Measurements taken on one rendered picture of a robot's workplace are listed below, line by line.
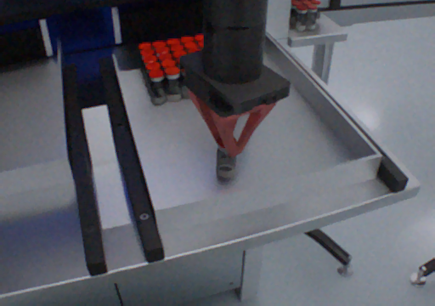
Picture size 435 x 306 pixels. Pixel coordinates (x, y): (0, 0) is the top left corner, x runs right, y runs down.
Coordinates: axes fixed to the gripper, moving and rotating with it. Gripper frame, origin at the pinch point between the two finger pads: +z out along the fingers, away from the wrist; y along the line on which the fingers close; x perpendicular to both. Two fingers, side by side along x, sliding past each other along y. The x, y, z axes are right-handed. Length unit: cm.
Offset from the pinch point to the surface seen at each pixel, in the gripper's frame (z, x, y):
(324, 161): 4.3, -10.9, -4.8
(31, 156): 4.9, 19.2, 16.0
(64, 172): 3.4, 16.4, 9.0
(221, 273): 73, -19, 26
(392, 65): 90, -198, 101
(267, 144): 4.4, -7.0, 1.6
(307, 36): 4.4, -34.1, 22.9
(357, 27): 90, -222, 152
